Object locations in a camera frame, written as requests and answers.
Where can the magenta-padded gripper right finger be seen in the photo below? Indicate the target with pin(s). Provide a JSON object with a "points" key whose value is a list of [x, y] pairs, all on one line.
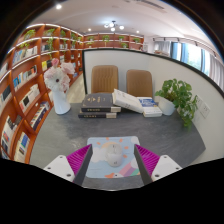
{"points": [[165, 166]]}

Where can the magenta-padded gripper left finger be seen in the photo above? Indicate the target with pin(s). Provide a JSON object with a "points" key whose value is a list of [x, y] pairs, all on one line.
{"points": [[60, 166]]}

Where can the light blue printed mouse pad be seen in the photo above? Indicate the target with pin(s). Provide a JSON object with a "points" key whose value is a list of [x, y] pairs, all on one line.
{"points": [[100, 146]]}

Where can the white book with blue cover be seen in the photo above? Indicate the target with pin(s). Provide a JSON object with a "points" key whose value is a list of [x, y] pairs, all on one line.
{"points": [[150, 106]]}

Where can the white ceramic jug vase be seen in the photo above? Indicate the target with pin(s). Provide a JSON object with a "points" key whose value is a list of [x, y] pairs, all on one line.
{"points": [[61, 103]]}

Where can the green plant in white pot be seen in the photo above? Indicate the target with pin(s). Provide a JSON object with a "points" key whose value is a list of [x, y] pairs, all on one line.
{"points": [[176, 95]]}

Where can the white thick book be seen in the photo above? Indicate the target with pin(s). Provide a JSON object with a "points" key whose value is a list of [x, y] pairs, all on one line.
{"points": [[128, 100]]}

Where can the thick dark hardcover book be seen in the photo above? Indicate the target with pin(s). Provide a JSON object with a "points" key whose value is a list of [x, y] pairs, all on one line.
{"points": [[98, 100]]}

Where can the tan upholstered chair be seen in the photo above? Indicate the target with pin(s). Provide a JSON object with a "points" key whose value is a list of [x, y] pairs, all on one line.
{"points": [[139, 83], [105, 78]]}

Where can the curved wooden bookshelf unit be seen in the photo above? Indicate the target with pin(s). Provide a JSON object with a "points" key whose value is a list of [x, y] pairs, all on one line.
{"points": [[23, 86]]}

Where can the pink and white flower bouquet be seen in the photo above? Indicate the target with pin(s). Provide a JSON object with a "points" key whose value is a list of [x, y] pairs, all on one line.
{"points": [[58, 76]]}

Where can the large glass window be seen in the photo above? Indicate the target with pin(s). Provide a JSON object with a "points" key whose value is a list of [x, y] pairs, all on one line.
{"points": [[193, 56]]}

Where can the wooden shelf unit with plants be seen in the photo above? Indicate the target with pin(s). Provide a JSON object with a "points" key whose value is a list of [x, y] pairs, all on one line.
{"points": [[113, 41]]}

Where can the ceiling light cluster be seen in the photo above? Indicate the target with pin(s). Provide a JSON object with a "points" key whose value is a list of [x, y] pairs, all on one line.
{"points": [[113, 26]]}

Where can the white wall socket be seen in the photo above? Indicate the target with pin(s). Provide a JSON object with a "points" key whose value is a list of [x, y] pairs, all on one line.
{"points": [[204, 109]]}

